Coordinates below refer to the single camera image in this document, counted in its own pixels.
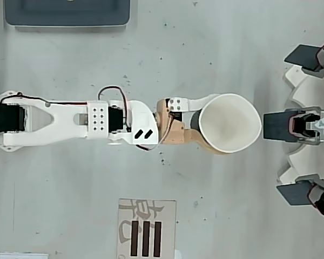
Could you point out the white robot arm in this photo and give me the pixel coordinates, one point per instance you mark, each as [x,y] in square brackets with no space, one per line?
[67,118]

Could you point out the black and white fixture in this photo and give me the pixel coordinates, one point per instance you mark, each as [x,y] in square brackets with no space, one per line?
[306,91]

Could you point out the card with black bars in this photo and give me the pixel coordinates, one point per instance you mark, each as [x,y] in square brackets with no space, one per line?
[145,232]

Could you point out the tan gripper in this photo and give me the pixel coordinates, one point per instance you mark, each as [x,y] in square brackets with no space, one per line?
[175,129]

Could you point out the grey plastic tray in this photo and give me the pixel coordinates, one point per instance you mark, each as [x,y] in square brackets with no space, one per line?
[67,12]

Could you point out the white paper cup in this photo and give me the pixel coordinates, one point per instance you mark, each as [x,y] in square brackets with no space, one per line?
[229,124]

